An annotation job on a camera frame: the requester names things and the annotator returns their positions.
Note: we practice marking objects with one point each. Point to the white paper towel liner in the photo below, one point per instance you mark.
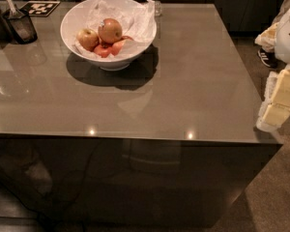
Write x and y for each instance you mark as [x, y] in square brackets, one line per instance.
[137, 21]

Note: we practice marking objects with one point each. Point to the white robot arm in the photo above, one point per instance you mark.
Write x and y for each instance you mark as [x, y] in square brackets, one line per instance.
[274, 45]

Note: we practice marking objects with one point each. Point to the black white sneaker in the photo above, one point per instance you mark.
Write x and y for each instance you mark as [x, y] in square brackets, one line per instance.
[267, 58]

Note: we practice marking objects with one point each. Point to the red bottom apple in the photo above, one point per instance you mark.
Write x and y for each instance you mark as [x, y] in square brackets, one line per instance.
[102, 50]

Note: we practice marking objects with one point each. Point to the yellow-red left apple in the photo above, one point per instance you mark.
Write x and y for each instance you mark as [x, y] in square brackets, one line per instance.
[88, 39]

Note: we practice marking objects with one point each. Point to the red right apple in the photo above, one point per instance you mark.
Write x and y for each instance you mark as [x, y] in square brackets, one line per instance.
[116, 47]

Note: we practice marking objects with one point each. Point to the white ceramic bowl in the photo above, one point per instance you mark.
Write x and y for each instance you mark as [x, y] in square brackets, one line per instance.
[70, 26]

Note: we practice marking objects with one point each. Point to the large top apple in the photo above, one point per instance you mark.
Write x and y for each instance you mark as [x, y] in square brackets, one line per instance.
[110, 31]

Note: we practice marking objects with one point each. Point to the white utensil handle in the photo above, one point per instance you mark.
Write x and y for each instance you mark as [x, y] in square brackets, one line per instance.
[13, 10]

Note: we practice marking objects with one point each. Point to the black white fiducial marker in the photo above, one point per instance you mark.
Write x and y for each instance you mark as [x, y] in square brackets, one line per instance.
[40, 8]

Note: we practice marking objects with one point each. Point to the red apple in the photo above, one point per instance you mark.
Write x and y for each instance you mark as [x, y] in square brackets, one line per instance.
[102, 50]
[116, 47]

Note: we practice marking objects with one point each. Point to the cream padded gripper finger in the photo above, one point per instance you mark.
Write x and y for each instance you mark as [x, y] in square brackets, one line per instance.
[275, 109]

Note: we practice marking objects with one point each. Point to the black mesh container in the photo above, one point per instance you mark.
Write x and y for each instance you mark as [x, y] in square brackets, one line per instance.
[21, 26]

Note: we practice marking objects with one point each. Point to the small clear glass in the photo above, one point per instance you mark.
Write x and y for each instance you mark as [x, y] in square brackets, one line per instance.
[158, 8]

